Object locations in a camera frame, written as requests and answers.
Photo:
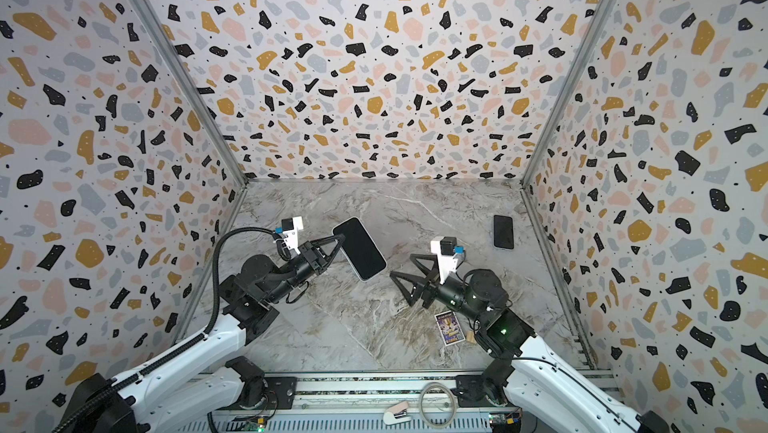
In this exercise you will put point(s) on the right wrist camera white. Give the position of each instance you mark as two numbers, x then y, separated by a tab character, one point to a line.
449	255

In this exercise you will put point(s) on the aluminium corner post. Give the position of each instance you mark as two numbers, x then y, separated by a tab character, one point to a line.
165	47
582	57

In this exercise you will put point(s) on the purple playing card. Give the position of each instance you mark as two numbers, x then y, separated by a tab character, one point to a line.
450	329

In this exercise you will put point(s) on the small phone in green case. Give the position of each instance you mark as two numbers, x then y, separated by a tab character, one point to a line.
503	232

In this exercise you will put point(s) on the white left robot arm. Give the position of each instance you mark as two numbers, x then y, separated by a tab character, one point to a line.
204	372

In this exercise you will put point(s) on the aluminium corner post left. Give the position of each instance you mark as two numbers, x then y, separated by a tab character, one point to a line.
165	47

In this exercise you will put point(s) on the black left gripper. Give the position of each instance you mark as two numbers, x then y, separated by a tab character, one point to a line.
316	255

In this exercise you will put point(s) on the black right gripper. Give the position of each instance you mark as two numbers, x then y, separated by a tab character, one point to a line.
434	286

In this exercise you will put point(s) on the white pink stapler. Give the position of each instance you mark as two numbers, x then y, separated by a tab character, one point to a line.
397	414

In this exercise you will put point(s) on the aluminium corner post right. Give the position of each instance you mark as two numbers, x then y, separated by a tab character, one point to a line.
582	57

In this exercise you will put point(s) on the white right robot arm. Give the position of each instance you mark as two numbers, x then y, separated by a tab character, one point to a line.
525	371

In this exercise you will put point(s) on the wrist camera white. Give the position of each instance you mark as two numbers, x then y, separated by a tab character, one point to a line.
286	236
449	255

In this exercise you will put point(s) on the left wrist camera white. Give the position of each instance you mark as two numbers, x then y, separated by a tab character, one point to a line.
286	236

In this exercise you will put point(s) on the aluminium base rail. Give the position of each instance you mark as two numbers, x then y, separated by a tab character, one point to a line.
345	402

